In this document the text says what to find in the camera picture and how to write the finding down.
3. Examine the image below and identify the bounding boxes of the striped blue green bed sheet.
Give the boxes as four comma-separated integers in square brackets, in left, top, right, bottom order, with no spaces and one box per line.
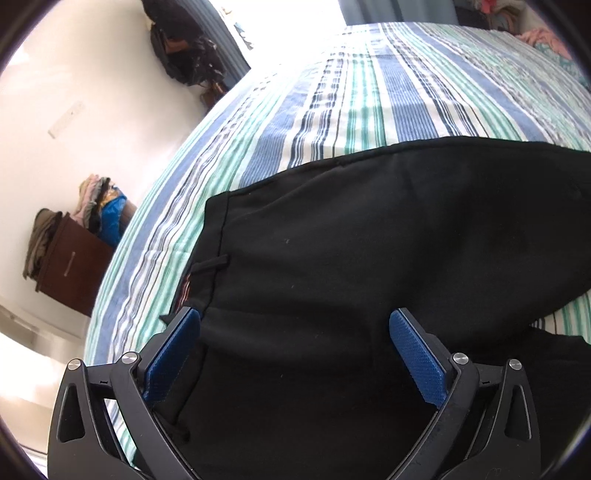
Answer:
[85,23,590,364]

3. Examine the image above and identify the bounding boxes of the dark brown wooden cabinet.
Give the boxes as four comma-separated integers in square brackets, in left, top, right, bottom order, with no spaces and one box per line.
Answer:
[36,214,114,317]

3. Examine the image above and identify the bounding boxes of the clothes pile with blue item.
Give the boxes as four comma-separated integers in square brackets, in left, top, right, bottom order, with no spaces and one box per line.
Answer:
[72,174,127,248]

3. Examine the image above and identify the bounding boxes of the dark clothes hanging on wall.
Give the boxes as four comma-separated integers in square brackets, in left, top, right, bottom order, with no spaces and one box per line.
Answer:
[142,0,225,86]

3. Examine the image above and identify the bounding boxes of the black pants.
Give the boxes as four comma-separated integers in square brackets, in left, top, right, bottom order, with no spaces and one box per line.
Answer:
[157,138,590,479]

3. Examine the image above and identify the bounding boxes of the blue grey curtain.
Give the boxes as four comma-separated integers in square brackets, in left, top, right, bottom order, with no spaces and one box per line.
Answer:
[339,0,459,26]

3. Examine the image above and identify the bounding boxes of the olive cloth on cabinet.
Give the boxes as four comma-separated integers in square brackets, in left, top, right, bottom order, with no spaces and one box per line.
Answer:
[22,208,63,280]

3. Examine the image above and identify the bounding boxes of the pink cloth on bed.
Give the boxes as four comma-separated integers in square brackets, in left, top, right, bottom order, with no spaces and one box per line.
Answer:
[517,28,572,60]

